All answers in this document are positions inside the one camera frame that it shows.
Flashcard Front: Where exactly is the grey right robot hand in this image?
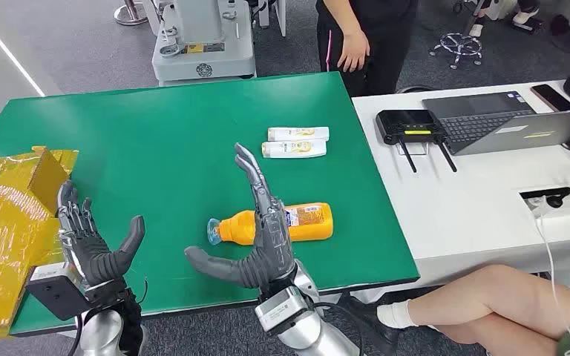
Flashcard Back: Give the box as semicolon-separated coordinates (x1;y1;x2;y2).
184;142;298;291

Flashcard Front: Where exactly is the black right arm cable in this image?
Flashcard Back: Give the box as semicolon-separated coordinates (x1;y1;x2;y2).
314;302;366;356

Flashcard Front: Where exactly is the black smartphone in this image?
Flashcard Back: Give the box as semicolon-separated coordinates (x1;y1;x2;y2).
530;84;570;113

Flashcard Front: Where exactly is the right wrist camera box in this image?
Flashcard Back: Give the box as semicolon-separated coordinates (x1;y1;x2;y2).
254;286;315;337

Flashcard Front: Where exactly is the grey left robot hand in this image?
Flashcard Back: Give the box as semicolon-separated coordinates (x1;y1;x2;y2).
56;180;146;291

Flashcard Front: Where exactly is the white machine base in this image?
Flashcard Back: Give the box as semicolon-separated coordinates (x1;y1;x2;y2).
142;0;287;88

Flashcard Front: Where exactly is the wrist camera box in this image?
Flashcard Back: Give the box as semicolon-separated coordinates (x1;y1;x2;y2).
25;263;94;321
254;286;315;337

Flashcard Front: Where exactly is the orange bottle with clear cap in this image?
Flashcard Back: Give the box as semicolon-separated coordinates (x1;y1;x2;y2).
206;202;334;247

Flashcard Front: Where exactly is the person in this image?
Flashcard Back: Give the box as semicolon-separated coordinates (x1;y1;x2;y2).
468;0;543;38
315;0;419;98
336;264;570;356

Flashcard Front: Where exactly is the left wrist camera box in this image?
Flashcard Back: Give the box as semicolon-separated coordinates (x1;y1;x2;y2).
25;263;94;321

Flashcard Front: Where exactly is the yellow cardboard box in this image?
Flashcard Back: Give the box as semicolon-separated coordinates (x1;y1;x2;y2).
0;145;79;343

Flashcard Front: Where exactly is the grey laptop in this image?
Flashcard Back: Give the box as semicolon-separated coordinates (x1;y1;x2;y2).
422;90;570;156

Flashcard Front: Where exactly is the white shampoo bottle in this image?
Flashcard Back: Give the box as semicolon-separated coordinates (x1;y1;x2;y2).
267;126;330;142
261;139;328;159

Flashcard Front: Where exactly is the white cable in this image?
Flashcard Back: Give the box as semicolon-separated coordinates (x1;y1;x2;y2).
533;196;570;356

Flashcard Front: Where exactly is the metal stanchion base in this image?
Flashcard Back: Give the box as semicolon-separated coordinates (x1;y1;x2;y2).
114;0;149;27

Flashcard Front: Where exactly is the black remote controller with antennas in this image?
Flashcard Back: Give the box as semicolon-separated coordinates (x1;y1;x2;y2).
375;108;458;174

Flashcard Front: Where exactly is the office chair base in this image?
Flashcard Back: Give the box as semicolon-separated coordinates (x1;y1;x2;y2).
428;32;484;70

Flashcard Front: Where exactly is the person's right hand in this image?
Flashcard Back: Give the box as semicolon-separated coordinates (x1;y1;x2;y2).
336;29;371;73

